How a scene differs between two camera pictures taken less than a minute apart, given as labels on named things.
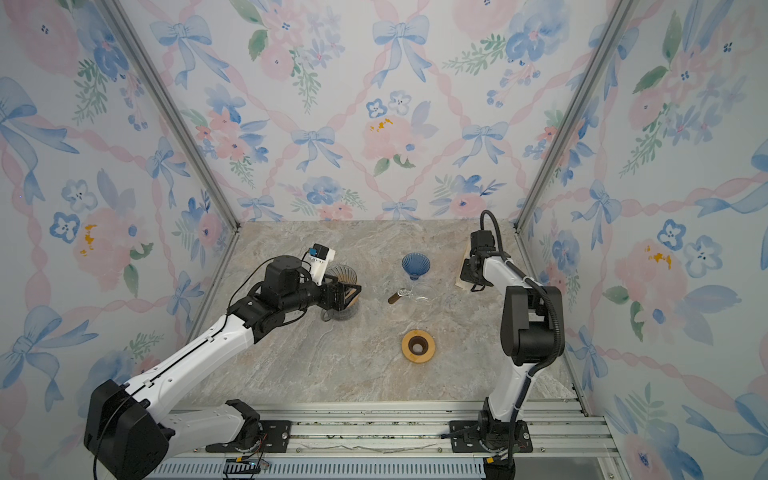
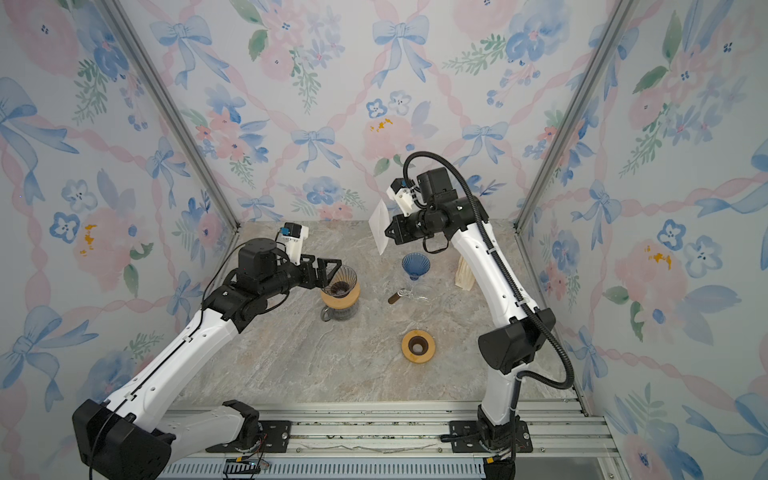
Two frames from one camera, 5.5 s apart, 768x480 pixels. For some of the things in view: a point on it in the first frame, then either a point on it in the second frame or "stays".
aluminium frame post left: x=174 y=104 stays
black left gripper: x=340 y=302 -> x=322 y=279
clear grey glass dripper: x=344 y=273 stays
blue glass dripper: x=415 y=264 stays
